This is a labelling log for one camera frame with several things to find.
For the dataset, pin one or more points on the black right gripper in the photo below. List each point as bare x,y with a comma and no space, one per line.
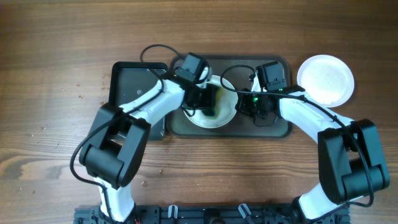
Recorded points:
249,106

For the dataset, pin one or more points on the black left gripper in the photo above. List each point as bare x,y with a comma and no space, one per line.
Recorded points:
204,101

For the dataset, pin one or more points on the green yellow sponge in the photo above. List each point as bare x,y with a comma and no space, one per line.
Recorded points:
213,95

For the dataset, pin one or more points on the white plate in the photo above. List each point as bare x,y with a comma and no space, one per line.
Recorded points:
227,109
327,79

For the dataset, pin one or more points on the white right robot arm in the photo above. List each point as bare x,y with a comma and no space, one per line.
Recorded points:
351,161

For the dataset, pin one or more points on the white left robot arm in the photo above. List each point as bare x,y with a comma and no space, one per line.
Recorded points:
113,150

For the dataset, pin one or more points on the dark grey serving tray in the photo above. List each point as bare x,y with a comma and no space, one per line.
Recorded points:
241,126

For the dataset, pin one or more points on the black water tray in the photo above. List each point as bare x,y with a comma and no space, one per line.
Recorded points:
130,80

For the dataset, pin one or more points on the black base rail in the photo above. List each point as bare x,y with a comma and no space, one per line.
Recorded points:
154,214

